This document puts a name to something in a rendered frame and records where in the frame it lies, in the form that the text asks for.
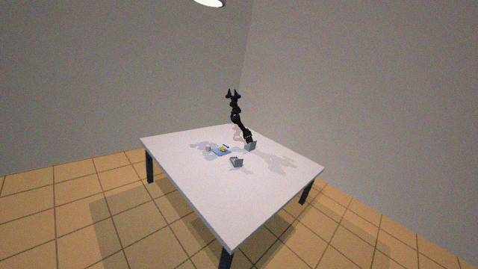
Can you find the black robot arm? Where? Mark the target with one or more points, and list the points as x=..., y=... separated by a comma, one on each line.
x=236, y=119

